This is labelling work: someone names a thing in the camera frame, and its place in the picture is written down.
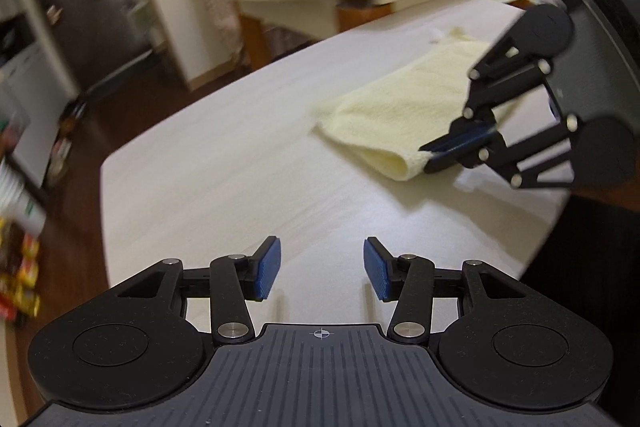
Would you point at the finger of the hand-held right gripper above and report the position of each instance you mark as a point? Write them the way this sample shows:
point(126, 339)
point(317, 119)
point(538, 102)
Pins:
point(470, 111)
point(484, 154)

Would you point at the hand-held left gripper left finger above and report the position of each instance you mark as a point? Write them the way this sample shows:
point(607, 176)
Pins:
point(267, 267)

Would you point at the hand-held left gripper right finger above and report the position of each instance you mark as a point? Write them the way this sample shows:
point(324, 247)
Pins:
point(377, 269)

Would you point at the cream yellow towel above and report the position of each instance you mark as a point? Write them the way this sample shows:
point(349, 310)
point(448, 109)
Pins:
point(400, 107)

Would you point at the cluster of cooking oil bottles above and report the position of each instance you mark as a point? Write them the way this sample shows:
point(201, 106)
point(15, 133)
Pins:
point(22, 277)

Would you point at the grey and dark tall cabinet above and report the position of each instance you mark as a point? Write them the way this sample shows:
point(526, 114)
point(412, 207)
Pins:
point(35, 97)

